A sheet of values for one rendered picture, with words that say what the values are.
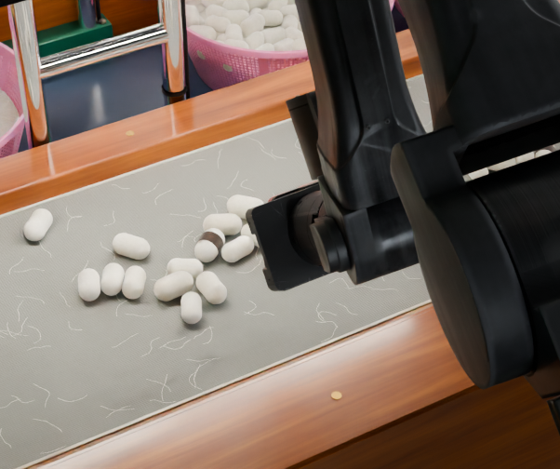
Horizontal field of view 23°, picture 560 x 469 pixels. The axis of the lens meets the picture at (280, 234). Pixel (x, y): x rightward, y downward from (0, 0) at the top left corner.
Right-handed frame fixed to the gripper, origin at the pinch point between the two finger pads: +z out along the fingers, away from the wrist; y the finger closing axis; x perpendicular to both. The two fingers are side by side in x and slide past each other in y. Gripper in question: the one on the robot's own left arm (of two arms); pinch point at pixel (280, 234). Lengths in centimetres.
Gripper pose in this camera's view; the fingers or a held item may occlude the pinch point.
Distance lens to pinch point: 109.4
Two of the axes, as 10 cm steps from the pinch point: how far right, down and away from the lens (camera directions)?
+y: -8.8, 3.3, -3.5
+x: 3.2, 9.4, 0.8
